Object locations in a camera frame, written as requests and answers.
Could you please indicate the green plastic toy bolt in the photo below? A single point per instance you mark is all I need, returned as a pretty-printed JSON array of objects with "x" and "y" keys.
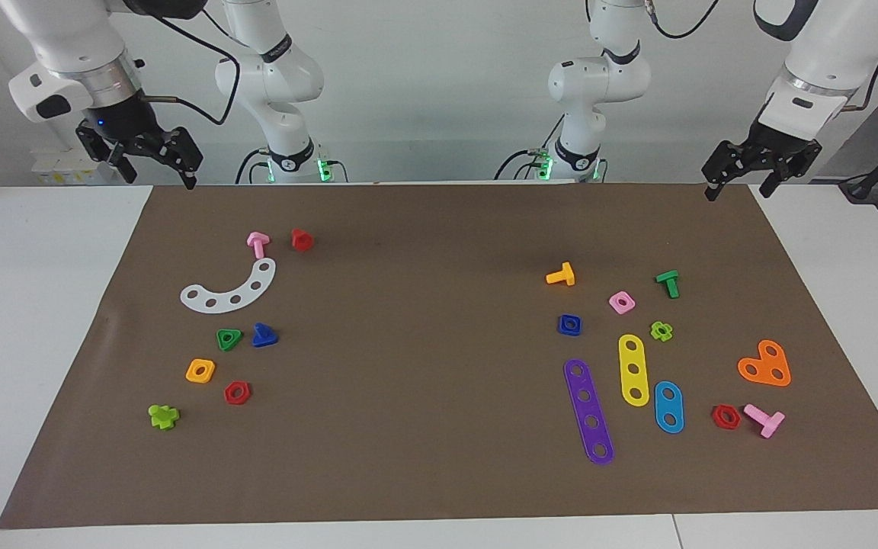
[{"x": 671, "y": 288}]

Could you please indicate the red plastic hex nut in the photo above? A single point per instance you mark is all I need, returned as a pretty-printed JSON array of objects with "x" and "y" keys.
[
  {"x": 229, "y": 396},
  {"x": 716, "y": 419}
]

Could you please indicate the white cardboard box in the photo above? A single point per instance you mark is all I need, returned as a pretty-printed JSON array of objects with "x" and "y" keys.
[{"x": 58, "y": 171}]

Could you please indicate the blue two-hole plastic strip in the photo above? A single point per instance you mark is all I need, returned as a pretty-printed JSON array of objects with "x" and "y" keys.
[{"x": 668, "y": 407}]

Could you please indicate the pink square plastic nut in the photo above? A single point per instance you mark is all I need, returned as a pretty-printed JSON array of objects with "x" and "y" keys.
[{"x": 629, "y": 308}]

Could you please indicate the lime cross-head plastic bolt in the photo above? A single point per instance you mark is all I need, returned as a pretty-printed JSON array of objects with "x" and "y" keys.
[{"x": 161, "y": 418}]

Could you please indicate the orange square plastic nut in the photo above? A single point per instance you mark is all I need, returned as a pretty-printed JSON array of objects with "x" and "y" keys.
[{"x": 190, "y": 374}]

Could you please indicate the yellow three-hole plastic strip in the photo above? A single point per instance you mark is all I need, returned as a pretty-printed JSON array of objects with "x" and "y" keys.
[{"x": 632, "y": 357}]

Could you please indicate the blue plastic toy bolt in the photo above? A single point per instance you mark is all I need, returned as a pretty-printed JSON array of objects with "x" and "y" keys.
[{"x": 264, "y": 338}]

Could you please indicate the pink plastic toy bolt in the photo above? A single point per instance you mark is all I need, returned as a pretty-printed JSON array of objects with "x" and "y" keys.
[
  {"x": 767, "y": 422},
  {"x": 257, "y": 245}
]

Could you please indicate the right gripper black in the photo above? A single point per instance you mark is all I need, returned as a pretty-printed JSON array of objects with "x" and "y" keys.
[{"x": 123, "y": 122}]

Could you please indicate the red plastic toy bolt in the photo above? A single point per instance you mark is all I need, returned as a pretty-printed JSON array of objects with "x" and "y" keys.
[{"x": 301, "y": 241}]

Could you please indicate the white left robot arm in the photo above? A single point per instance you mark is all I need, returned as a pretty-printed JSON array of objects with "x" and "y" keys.
[{"x": 599, "y": 84}]

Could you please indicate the green lit base connector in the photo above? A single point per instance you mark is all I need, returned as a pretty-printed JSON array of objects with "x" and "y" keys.
[
  {"x": 325, "y": 169},
  {"x": 542, "y": 164}
]

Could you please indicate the green triangle plastic nut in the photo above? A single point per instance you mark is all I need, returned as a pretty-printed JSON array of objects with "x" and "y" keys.
[{"x": 221, "y": 334}]

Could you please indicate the orange angled three-hole plate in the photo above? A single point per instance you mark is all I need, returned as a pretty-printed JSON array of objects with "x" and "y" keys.
[{"x": 764, "y": 364}]

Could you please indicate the brown table mat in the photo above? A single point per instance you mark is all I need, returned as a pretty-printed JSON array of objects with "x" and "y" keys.
[{"x": 408, "y": 442}]

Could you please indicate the orange plastic toy bolt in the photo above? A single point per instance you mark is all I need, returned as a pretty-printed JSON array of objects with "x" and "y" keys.
[{"x": 565, "y": 276}]

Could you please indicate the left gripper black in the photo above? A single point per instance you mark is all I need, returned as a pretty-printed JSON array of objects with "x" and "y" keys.
[{"x": 782, "y": 141}]

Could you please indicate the blue square plastic nut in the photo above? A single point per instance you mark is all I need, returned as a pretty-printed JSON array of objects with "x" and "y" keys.
[{"x": 562, "y": 331}]

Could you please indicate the purple four-hole plastic strip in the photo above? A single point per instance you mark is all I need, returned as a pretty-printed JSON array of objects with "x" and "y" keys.
[{"x": 588, "y": 409}]

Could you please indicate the white curved five-hole strip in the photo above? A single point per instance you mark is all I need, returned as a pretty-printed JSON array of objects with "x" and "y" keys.
[{"x": 245, "y": 294}]

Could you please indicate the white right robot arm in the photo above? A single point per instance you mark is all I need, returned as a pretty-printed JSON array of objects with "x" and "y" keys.
[{"x": 58, "y": 38}]

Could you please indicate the green cross-shaped plastic nut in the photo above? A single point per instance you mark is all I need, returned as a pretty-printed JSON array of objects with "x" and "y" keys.
[{"x": 655, "y": 330}]

